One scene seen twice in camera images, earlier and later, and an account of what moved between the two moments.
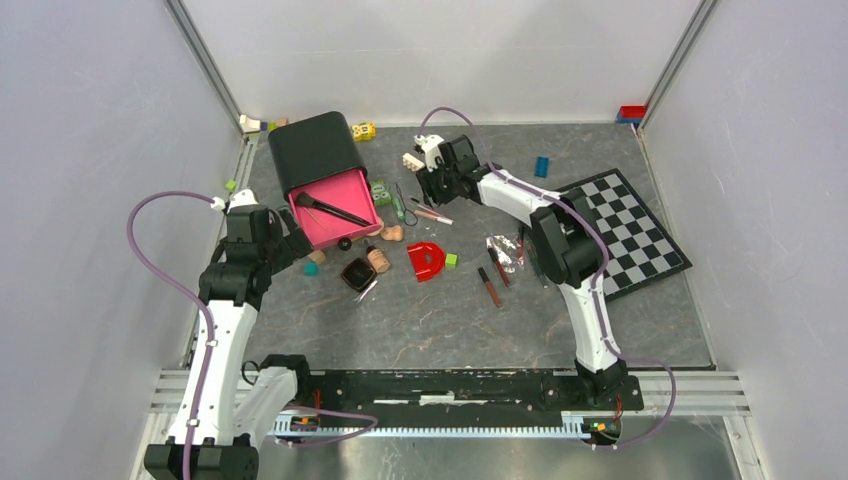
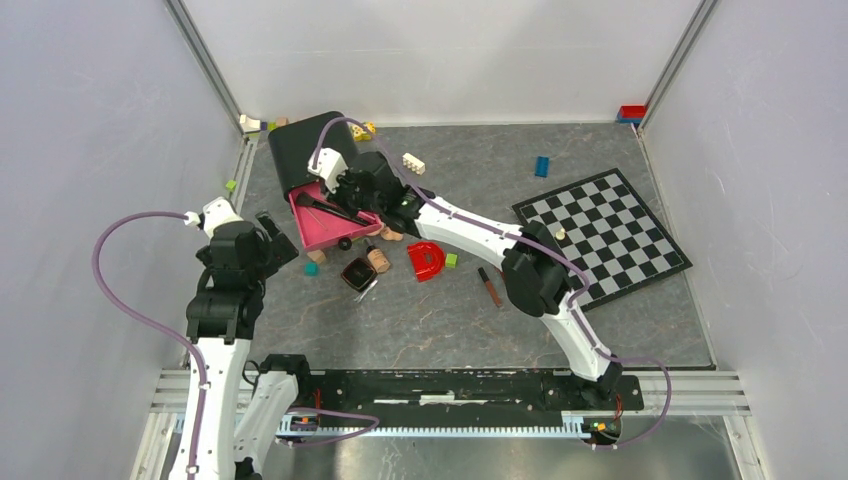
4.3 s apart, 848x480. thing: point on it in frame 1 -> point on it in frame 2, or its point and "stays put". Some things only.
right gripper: [430, 192] -> [337, 195]
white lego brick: [412, 162] stays put
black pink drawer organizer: [323, 173] stays put
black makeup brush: [304, 198] stays put
